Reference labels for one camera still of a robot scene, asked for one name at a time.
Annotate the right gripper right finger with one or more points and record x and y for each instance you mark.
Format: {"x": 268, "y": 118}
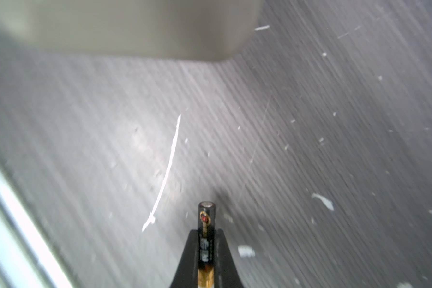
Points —
{"x": 225, "y": 271}

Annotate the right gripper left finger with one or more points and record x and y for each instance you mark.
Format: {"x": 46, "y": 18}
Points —
{"x": 186, "y": 275}

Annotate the black battery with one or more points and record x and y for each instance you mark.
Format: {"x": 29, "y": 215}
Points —
{"x": 207, "y": 238}

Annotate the white remote control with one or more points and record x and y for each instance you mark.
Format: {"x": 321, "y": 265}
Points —
{"x": 183, "y": 30}

